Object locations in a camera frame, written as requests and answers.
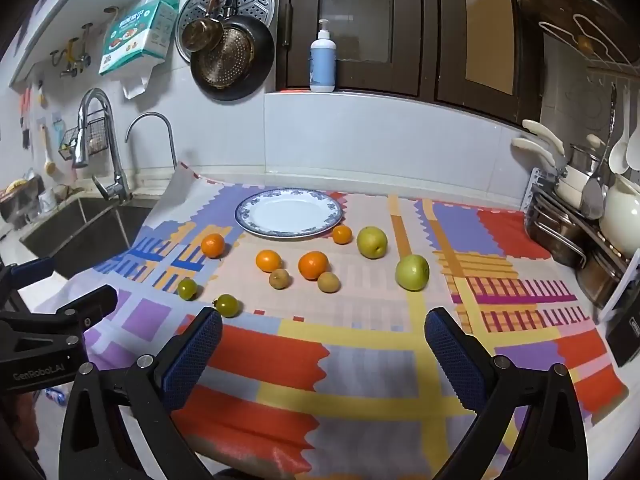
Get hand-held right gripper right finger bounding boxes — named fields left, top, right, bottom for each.
left=425, top=307, right=588, bottom=480

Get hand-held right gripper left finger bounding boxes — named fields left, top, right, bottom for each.
left=60, top=306, right=223, bottom=480

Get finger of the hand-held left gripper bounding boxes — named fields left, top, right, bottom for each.
left=0, top=285, right=118, bottom=356
left=0, top=257, right=57, bottom=306

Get green tomato with stem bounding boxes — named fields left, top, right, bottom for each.
left=213, top=294, right=242, bottom=319

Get green apple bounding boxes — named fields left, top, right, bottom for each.
left=395, top=254, right=431, bottom=292

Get large orange mandarin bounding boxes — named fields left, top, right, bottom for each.
left=298, top=251, right=330, bottom=281

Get blue rimmed white plate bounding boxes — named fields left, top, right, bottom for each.
left=234, top=188, right=345, bottom=239

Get steel kitchen sink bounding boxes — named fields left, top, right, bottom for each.
left=19, top=195, right=166, bottom=281

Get colourful patterned tablecloth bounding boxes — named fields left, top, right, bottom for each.
left=35, top=162, right=630, bottom=480

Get wooden dish brush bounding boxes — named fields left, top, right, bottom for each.
left=41, top=124, right=59, bottom=177

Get chrome pull-down faucet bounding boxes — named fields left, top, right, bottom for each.
left=71, top=88, right=134, bottom=205

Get yellow-green apple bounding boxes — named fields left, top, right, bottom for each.
left=356, top=226, right=389, bottom=260

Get stainless steel pot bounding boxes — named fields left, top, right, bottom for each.
left=525, top=199, right=589, bottom=269

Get black box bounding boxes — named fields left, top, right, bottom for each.
left=605, top=304, right=640, bottom=369

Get thin gooseneck faucet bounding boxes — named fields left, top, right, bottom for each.
left=125, top=112, right=179, bottom=172

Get steel slotted spatula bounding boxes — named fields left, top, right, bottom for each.
left=581, top=82, right=619, bottom=222

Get white ceramic pitcher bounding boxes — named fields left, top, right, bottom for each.
left=599, top=174, right=640, bottom=260

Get teal white bag box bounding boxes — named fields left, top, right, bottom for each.
left=98, top=0, right=181, bottom=77

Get white plastic spoon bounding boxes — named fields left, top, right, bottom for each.
left=608, top=85, right=632, bottom=175

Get gold mesh strainer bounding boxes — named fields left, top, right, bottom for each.
left=194, top=27, right=257, bottom=89

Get small copper pot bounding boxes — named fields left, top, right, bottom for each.
left=181, top=0, right=225, bottom=54

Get black frying pan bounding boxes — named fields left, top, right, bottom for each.
left=190, top=0, right=276, bottom=102

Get blue white pump bottle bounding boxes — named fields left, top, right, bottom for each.
left=309, top=19, right=339, bottom=93

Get round metal steamer rack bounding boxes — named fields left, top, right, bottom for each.
left=175, top=0, right=275, bottom=65

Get black wire basket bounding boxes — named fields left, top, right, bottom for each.
left=59, top=117, right=109, bottom=162

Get metal pot with handles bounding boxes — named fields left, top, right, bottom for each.
left=520, top=166, right=640, bottom=311

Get metal wall hooks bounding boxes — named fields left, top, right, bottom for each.
left=49, top=22, right=95, bottom=80

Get cream handled knife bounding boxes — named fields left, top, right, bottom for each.
left=510, top=137, right=557, bottom=172
left=522, top=119, right=567, bottom=157

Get dark wooden window frame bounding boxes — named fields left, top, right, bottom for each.
left=270, top=0, right=547, bottom=127

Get white wire rack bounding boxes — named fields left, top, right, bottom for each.
left=537, top=14, right=640, bottom=75

